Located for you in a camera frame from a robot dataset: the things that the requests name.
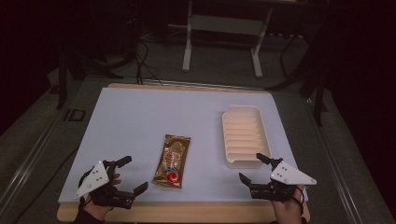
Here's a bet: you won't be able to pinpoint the white ribbed plastic tray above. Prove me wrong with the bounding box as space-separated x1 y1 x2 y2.
221 105 273 170

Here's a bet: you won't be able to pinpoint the black floor cables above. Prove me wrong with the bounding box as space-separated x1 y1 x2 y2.
133 39 163 86

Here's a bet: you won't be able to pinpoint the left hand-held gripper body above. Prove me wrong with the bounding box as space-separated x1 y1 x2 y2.
74 159 135 210

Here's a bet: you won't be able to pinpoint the person's left hand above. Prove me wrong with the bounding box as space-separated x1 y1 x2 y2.
81 172 122 221

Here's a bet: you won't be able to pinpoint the black floor socket plate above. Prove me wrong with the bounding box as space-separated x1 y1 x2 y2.
63 108 87 122

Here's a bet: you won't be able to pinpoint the light blue table mat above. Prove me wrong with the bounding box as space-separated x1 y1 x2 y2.
58 87 309 205

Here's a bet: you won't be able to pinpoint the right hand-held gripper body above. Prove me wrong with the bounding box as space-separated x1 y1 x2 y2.
248 159 318 203

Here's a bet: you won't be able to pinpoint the gold snack packet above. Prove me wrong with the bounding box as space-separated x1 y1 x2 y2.
151 133 191 189

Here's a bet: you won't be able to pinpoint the black wrist strap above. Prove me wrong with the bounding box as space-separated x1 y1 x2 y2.
291 186 305 217

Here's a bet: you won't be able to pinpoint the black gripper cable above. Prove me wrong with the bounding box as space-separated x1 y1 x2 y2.
78 168 95 207

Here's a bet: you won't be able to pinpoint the black metal stand leg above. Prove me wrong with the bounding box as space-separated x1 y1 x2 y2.
312 70 328 128
55 50 69 110

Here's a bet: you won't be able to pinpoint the white metal stand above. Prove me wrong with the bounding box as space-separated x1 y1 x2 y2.
181 0 275 79

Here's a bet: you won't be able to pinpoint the person's right hand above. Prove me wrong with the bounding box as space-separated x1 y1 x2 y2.
270 186 305 224

